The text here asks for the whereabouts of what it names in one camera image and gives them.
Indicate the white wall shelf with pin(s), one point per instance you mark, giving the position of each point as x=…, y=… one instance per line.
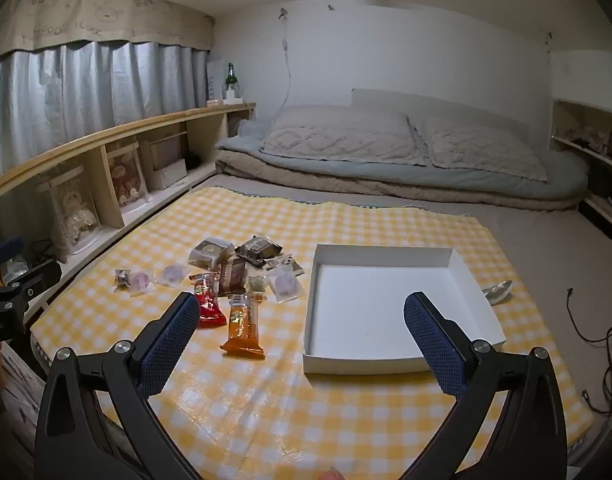
x=586, y=110

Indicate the red snack packet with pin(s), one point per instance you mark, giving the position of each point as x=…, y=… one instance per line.
x=209, y=305

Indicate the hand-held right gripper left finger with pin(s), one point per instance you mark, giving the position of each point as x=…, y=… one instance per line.
x=168, y=345

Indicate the plush toy in clear bag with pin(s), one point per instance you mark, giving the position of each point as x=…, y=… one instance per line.
x=75, y=215
x=128, y=177

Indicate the grey quilted pillows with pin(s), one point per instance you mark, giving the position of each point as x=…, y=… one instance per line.
x=556, y=175

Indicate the beige quilted pillow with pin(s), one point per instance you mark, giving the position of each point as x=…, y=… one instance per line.
x=481, y=150
x=336, y=135

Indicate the clear green candy packet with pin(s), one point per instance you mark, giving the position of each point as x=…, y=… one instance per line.
x=257, y=284

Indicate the brown chocolate bar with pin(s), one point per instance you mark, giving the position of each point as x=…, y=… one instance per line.
x=232, y=277

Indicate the orange snack packet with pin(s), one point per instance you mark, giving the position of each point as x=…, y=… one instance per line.
x=241, y=325

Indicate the wooden shelf unit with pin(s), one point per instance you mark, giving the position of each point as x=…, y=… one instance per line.
x=110, y=130

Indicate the beige printed valance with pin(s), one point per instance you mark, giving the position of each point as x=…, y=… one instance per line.
x=95, y=15

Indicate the clear dark candy packet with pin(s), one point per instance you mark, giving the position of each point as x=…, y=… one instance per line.
x=120, y=279

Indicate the clear purple candy packet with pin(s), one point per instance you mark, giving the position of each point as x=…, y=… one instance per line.
x=139, y=282

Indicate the small white box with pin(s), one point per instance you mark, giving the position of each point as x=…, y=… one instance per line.
x=231, y=96

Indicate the person's right hand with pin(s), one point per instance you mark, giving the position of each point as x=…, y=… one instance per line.
x=331, y=475

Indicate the grey curtain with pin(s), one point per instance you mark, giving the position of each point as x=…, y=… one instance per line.
x=85, y=85

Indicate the yellow checked mat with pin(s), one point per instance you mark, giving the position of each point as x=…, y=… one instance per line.
x=286, y=410

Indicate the grey bed sheet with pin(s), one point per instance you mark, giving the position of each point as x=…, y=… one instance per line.
x=536, y=240

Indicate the white cardboard box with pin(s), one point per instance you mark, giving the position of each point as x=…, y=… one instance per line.
x=376, y=310

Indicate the white patterned snack packet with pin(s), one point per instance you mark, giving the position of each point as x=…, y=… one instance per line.
x=286, y=261

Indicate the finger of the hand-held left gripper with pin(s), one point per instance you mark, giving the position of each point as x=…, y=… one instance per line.
x=35, y=280

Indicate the brown cardboard box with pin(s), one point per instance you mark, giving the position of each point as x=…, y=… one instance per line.
x=165, y=162

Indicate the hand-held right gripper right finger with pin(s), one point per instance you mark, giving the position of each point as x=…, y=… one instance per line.
x=436, y=345

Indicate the crumpled silver wrapper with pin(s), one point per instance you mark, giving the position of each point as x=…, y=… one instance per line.
x=498, y=291

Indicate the small dark object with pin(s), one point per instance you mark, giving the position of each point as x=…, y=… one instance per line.
x=192, y=160

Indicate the green glass bottle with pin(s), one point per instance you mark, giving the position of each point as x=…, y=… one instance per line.
x=230, y=77

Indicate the beige folded futon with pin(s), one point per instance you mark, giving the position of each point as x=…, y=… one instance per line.
x=386, y=185

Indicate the white upright board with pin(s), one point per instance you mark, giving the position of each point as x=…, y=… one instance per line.
x=215, y=80

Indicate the beige round waffle packet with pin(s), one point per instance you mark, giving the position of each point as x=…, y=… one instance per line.
x=209, y=252

